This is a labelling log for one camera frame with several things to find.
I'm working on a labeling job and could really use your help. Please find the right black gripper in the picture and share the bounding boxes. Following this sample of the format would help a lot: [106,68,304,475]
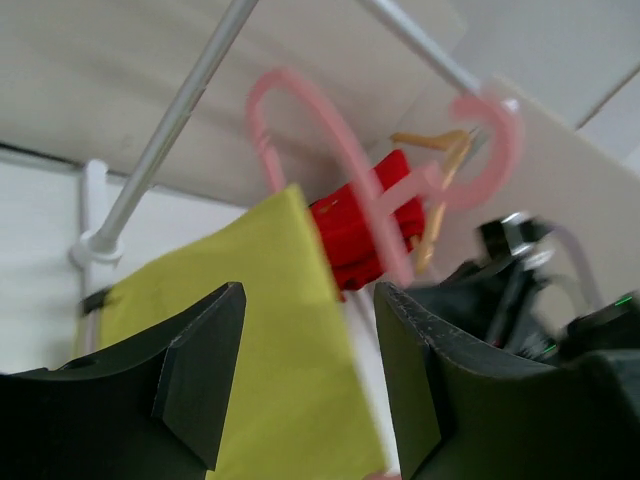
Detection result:
[406,212,639,365]

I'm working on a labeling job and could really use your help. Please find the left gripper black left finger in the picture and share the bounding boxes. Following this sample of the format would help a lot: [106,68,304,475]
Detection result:
[47,283,246,471]

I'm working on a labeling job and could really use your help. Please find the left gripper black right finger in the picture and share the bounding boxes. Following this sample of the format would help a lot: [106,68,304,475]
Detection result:
[373,281,561,480]

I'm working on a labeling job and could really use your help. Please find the yellow-green trousers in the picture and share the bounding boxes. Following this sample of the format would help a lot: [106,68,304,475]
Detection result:
[93,185,387,479]

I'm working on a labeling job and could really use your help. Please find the pink plastic clothes hanger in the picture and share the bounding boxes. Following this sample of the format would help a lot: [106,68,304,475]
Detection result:
[243,67,527,281]

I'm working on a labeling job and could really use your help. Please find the red shorts on hanger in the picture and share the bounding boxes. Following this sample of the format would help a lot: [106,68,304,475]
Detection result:
[310,149,426,297]

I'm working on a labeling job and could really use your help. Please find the wooden clothes hanger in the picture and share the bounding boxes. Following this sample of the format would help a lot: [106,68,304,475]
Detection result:
[389,128,476,275]

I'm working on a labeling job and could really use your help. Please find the white metal clothes rack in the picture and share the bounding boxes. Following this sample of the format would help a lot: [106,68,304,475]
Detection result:
[67,0,521,361]

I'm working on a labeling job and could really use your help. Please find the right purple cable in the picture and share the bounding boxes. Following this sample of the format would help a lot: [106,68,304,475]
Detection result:
[547,223,606,311]

